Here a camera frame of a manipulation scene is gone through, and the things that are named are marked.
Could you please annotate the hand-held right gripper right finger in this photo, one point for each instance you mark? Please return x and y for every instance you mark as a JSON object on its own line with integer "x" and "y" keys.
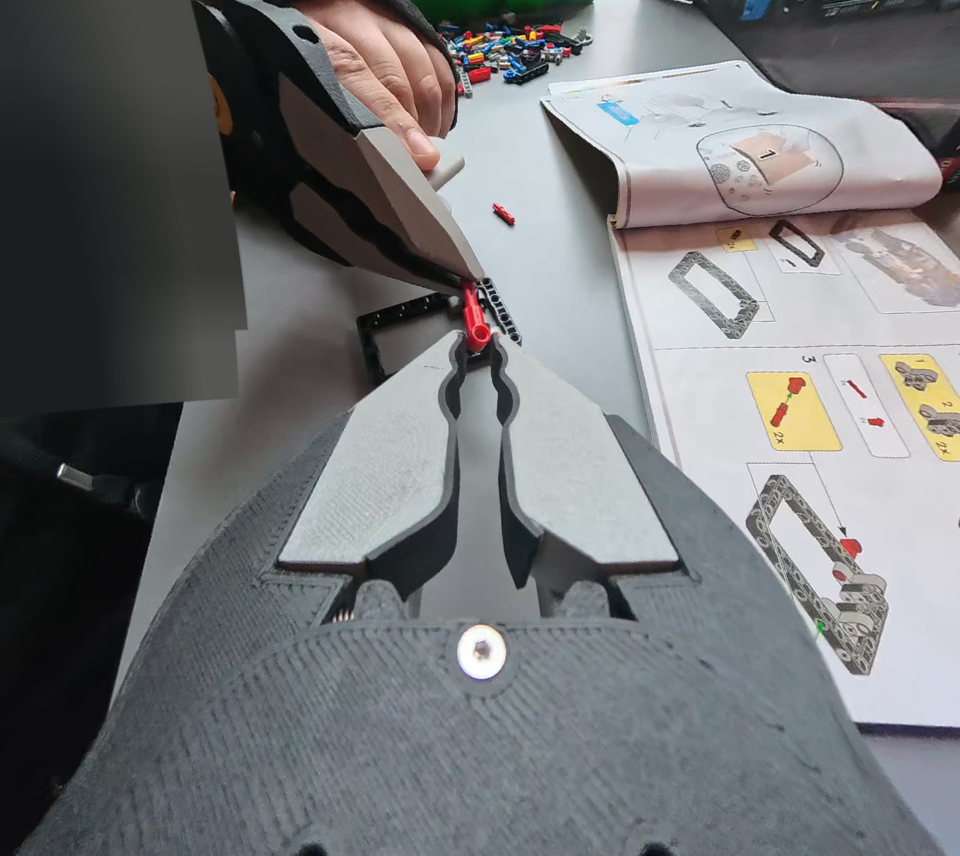
{"x": 585, "y": 481}

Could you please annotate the thin red lego pin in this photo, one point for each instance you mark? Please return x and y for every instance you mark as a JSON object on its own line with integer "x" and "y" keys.
{"x": 472, "y": 308}

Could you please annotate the lego instruction booklet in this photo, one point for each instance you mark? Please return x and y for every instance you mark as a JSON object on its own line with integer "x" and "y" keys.
{"x": 750, "y": 316}

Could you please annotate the black lego frame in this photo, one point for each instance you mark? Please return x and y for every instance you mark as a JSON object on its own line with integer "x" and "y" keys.
{"x": 501, "y": 310}

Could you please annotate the long red lego connector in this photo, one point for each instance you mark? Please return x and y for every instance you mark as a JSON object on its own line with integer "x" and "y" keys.
{"x": 504, "y": 213}

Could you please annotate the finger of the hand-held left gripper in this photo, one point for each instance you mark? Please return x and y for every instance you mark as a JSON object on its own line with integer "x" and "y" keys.
{"x": 420, "y": 210}
{"x": 322, "y": 225}

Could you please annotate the person's left hand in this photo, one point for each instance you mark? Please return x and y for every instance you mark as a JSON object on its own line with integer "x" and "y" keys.
{"x": 382, "y": 68}

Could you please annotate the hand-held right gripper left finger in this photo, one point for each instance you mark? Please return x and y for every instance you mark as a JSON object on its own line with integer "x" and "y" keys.
{"x": 375, "y": 481}

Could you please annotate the person's black jacket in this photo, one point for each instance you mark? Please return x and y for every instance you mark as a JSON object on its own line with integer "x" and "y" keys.
{"x": 60, "y": 608}

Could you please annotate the pile of loose lego pieces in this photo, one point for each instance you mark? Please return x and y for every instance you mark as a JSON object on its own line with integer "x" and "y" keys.
{"x": 510, "y": 49}

